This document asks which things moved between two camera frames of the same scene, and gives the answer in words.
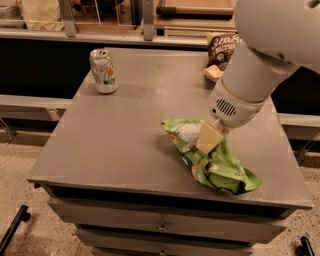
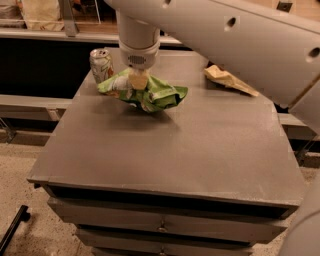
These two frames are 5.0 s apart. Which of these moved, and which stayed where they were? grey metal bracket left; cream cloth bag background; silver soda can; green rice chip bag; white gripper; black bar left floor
Moved: green rice chip bag; white gripper
Stayed: silver soda can; cream cloth bag background; grey metal bracket left; black bar left floor
